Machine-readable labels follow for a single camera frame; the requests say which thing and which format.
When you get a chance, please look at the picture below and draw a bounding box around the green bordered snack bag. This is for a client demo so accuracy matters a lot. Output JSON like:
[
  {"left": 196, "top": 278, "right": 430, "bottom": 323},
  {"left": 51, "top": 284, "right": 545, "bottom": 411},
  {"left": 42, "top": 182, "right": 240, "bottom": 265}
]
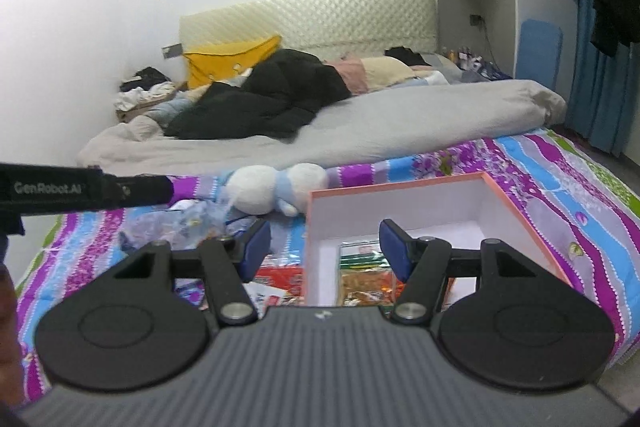
[{"left": 337, "top": 239, "right": 404, "bottom": 309}]

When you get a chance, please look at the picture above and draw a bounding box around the red label clear snack bag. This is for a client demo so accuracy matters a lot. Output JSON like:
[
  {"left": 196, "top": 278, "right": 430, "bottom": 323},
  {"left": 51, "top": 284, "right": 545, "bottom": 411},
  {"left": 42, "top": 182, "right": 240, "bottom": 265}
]
[{"left": 254, "top": 265, "right": 304, "bottom": 306}]

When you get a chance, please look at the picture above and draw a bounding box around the white shrimp snack bag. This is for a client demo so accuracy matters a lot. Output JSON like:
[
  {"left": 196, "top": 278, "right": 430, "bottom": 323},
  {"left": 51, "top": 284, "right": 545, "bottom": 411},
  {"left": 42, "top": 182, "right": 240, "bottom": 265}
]
[{"left": 244, "top": 282, "right": 288, "bottom": 317}]

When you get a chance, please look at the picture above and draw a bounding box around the person's left hand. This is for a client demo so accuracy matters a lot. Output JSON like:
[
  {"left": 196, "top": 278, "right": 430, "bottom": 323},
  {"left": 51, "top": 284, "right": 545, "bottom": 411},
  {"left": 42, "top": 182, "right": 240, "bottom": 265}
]
[{"left": 0, "top": 265, "right": 25, "bottom": 407}]

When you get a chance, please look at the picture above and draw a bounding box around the light blue plastic bag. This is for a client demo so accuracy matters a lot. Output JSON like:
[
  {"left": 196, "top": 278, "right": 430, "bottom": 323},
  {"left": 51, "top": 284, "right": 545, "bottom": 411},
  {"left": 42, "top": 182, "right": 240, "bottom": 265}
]
[{"left": 118, "top": 199, "right": 257, "bottom": 254}]

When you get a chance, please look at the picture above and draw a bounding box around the pink cardboard box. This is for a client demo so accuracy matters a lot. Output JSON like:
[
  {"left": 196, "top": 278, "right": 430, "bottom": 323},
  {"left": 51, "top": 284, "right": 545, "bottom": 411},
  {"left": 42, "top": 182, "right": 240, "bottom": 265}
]
[{"left": 303, "top": 172, "right": 570, "bottom": 307}]

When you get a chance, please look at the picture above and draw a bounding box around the bedside clothes pile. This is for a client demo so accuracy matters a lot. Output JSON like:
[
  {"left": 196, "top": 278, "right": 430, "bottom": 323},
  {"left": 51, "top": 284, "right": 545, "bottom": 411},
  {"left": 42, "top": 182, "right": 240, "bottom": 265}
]
[{"left": 114, "top": 66, "right": 179, "bottom": 122}]

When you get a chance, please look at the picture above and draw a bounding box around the white blue plush toy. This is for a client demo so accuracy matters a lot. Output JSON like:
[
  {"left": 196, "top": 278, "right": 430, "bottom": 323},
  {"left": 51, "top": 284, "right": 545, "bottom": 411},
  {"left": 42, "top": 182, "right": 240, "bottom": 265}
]
[{"left": 224, "top": 162, "right": 329, "bottom": 218}]

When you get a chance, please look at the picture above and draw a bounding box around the yellow pillow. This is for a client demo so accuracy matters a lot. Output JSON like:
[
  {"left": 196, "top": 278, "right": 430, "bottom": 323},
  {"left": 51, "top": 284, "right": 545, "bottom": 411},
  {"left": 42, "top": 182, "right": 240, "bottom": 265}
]
[{"left": 183, "top": 35, "right": 282, "bottom": 90}]

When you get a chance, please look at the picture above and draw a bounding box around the grey duvet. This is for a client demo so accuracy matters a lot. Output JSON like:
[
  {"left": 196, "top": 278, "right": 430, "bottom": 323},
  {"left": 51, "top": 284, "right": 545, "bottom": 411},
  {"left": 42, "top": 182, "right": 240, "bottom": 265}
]
[{"left": 77, "top": 80, "right": 566, "bottom": 176}]

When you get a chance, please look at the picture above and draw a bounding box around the blue curtain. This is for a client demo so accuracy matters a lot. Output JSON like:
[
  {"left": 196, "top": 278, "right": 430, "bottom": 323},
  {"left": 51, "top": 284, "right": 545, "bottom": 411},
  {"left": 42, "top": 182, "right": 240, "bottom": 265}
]
[{"left": 565, "top": 0, "right": 639, "bottom": 157}]

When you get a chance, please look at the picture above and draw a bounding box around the black jacket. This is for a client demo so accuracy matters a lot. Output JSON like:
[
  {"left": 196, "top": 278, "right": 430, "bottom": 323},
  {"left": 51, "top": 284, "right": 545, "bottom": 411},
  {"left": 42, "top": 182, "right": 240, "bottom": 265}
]
[{"left": 165, "top": 49, "right": 352, "bottom": 141}]

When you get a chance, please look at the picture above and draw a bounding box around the beige pillow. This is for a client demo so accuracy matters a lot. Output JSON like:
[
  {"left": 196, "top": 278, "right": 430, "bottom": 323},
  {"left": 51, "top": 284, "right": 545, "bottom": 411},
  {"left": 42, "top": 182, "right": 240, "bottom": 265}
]
[{"left": 324, "top": 55, "right": 432, "bottom": 96}]

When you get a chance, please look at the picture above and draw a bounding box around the cream quilted headboard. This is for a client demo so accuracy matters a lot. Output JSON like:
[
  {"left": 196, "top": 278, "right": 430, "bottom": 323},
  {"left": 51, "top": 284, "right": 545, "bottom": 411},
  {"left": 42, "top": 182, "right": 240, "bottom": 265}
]
[{"left": 179, "top": 0, "right": 437, "bottom": 60}]

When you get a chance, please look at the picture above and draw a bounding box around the wall socket plate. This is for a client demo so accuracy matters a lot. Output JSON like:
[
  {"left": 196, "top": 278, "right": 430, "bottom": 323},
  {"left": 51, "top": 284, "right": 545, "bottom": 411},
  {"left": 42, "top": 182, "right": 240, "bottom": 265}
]
[{"left": 162, "top": 43, "right": 183, "bottom": 60}]

